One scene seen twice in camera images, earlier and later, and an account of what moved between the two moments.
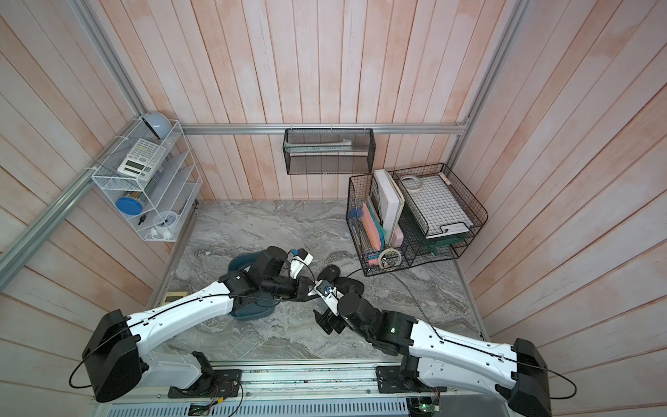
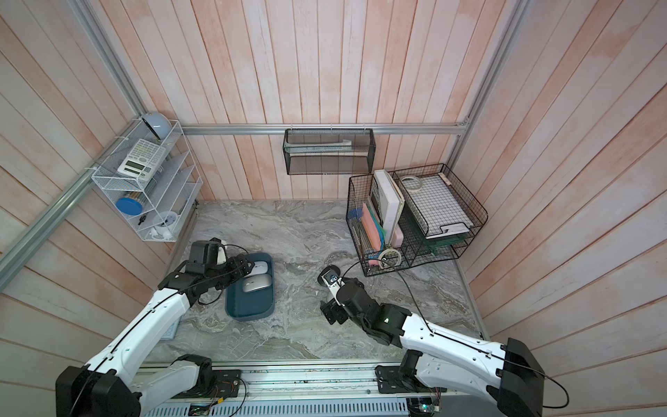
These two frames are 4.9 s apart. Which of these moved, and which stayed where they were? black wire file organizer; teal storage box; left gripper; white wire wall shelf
Moved: left gripper
Stayed: white wire wall shelf; teal storage box; black wire file organizer
